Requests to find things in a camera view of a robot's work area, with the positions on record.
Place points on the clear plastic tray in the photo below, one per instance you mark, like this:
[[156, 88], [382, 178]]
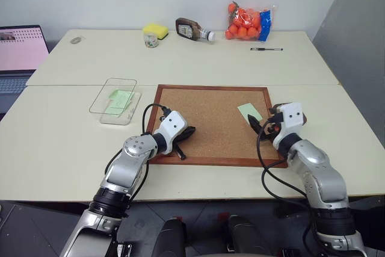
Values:
[[120, 120]]

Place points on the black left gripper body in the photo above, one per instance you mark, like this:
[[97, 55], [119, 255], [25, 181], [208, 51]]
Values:
[[184, 136]]

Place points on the bag of orange balls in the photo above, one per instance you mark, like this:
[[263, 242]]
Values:
[[243, 25]]

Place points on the brown sauce bottle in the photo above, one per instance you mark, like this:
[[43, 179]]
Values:
[[188, 28]]

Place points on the open laptop pink screen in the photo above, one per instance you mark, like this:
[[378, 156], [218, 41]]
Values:
[[21, 49]]

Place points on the black pen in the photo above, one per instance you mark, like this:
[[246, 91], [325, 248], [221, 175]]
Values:
[[266, 49]]

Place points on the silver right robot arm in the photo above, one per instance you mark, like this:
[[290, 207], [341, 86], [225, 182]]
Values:
[[325, 172]]

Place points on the clear plastic box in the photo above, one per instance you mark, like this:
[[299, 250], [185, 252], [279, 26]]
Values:
[[99, 102]]

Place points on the wood-framed cork board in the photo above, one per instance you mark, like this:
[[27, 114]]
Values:
[[210, 118]]

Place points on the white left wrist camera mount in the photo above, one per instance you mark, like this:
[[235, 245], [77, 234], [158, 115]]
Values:
[[173, 123]]

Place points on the small clear pushpin jar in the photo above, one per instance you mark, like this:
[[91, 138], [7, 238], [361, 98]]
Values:
[[151, 41]]

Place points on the dark rounded shape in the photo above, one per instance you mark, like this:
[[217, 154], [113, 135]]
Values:
[[246, 236], [170, 236]]

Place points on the yellow sponge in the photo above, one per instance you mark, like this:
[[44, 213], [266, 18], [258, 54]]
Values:
[[155, 28]]

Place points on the small grey oval disc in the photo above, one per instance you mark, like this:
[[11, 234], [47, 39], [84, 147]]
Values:
[[76, 40]]

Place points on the green sticky note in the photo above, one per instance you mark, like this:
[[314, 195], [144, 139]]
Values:
[[248, 109], [118, 94], [115, 108]]

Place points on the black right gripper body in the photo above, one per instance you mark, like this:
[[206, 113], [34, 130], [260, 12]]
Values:
[[274, 124]]

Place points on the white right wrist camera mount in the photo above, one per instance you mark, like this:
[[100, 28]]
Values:
[[291, 115]]

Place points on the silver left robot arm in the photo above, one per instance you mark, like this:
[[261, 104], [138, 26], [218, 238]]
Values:
[[120, 172]]

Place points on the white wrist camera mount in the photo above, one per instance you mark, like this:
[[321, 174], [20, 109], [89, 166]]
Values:
[[173, 123], [291, 115]]

